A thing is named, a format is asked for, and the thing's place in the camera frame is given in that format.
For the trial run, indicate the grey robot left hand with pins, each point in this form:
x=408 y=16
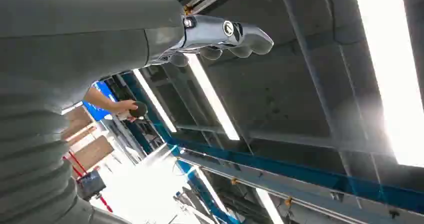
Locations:
x=82 y=27

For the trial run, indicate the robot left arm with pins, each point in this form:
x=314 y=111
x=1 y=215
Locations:
x=30 y=163

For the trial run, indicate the person's hand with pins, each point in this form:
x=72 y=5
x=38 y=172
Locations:
x=124 y=107

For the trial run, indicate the brown cardboard panel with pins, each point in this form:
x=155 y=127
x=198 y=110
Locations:
x=78 y=121
x=92 y=153

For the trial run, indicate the dark round object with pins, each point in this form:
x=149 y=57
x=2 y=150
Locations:
x=139 y=110

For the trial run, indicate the long ceiling strip light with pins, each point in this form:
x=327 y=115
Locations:
x=269 y=206
x=154 y=100
x=212 y=96
x=210 y=189

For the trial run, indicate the red pole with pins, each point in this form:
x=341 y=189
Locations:
x=78 y=163

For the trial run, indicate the dark box on pole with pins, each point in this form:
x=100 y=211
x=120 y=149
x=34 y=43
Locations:
x=91 y=184

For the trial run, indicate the blue ceiling beam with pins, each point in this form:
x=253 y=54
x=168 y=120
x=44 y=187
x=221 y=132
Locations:
x=298 y=172

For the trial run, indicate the wide ceiling light panel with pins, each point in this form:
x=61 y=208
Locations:
x=394 y=73

